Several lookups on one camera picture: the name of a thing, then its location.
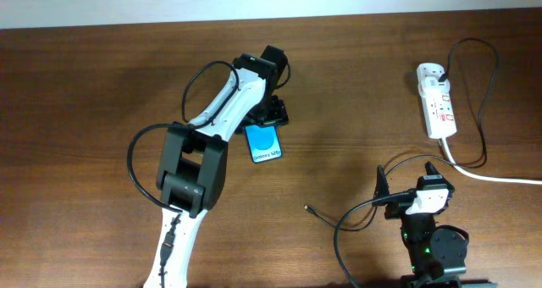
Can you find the blue screen smartphone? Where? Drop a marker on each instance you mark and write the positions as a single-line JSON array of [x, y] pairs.
[[263, 143]]

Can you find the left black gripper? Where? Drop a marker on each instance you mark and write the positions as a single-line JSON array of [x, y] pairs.
[[278, 115]]

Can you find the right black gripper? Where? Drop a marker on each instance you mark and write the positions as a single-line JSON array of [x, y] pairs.
[[398, 209]]

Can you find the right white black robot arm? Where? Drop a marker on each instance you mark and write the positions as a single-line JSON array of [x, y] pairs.
[[437, 252]]

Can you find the white USB charger plug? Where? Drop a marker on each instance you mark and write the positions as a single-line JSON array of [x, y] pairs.
[[433, 85]]

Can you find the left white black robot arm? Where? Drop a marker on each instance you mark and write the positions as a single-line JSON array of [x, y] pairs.
[[193, 163]]

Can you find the white power strip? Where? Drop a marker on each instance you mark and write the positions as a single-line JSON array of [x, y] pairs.
[[438, 113]]

